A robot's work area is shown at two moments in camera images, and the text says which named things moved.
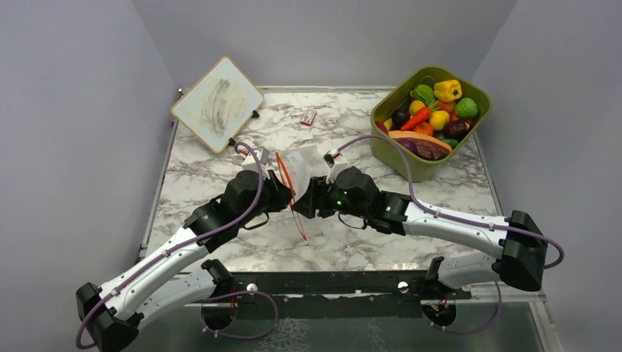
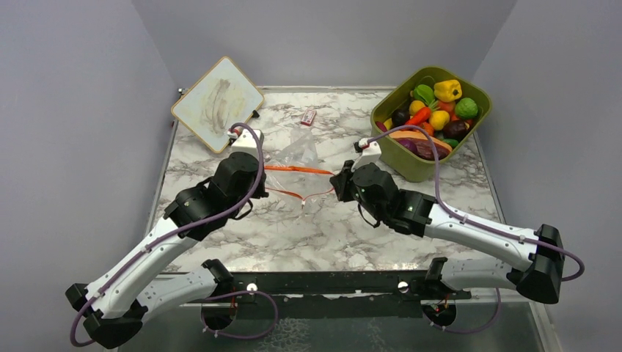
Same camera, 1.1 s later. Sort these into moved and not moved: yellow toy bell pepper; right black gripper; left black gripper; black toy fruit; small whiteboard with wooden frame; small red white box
Moved: right black gripper; left black gripper
Not moved: small whiteboard with wooden frame; black toy fruit; small red white box; yellow toy bell pepper
